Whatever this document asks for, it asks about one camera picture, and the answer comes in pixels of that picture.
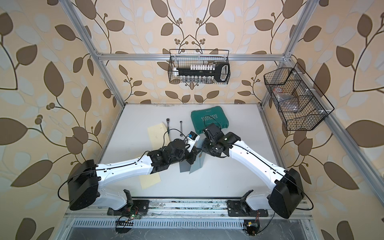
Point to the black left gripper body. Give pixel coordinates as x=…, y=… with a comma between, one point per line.
x=190, y=156

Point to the green plastic tool case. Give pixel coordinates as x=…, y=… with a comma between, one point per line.
x=203, y=118

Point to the black socket set holder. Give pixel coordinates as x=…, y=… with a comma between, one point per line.
x=208, y=73

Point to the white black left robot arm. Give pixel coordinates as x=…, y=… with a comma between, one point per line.
x=87, y=184

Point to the dark grey envelope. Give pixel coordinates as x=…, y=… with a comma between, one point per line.
x=184, y=166

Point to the aluminium frame post left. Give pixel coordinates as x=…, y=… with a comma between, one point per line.
x=69, y=9

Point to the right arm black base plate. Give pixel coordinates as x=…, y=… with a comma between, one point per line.
x=240, y=208

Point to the left small circuit board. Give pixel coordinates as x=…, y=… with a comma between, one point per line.
x=125, y=222

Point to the black wire basket back wall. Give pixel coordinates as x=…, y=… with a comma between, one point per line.
x=184, y=57

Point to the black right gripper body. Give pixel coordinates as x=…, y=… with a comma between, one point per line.
x=208, y=147

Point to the cream envelope green seal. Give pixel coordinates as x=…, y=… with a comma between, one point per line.
x=149, y=180

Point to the right small circuit board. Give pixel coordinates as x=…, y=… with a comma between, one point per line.
x=251, y=228

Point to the black wire basket right wall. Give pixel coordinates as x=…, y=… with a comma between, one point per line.
x=314, y=105

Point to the silver ratchet wrench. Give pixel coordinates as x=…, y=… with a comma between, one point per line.
x=181, y=128

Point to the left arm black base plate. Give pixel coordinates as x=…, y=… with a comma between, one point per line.
x=131, y=208

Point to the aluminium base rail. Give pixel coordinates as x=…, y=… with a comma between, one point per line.
x=185, y=214

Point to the small circuit board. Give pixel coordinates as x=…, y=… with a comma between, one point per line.
x=125, y=222
x=251, y=228

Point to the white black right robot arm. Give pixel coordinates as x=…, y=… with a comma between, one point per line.
x=287, y=192

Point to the cream envelope brown seal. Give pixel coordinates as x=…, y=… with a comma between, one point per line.
x=159, y=136

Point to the black wire basket wall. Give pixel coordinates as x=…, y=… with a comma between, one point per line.
x=184, y=57
x=314, y=105

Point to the light blue-grey envelope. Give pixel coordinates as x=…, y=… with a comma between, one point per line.
x=198, y=163

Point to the plastic bag in basket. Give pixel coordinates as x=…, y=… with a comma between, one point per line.
x=287, y=102

